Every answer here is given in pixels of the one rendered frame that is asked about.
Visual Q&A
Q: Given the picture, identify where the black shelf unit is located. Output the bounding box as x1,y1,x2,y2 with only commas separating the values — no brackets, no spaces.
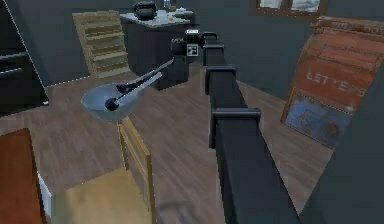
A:
0,0,50,116

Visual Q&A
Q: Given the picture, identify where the black toaster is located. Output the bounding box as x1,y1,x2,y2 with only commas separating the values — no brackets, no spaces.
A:
133,0,158,21

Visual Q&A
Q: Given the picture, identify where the dark kitchen counter cabinet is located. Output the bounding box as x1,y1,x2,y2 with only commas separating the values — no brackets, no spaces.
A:
119,9,198,91

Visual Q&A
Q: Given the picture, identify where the light wooden slatted shelf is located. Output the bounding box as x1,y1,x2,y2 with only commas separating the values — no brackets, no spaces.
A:
71,9,133,80

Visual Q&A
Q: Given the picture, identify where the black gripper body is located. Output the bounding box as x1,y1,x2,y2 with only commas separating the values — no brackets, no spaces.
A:
170,37,189,85

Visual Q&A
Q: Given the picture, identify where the red-brown wooden table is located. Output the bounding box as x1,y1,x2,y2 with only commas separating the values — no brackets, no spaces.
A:
0,127,48,224

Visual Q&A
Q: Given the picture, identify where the brown framed window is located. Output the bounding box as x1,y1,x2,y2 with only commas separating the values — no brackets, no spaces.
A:
252,0,329,18

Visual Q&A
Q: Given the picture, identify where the grey-blue mixing bowl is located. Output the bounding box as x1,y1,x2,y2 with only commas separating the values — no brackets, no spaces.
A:
80,82,142,124

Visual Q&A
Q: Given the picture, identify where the yellow wooden chair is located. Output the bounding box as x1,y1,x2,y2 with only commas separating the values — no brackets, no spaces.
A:
50,116,158,224

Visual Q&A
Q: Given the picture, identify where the red and blue letter box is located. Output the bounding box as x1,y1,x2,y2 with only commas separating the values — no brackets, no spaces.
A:
280,15,384,150

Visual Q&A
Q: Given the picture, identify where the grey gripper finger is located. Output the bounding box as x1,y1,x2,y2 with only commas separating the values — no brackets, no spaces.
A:
115,58,176,94
104,71,164,112

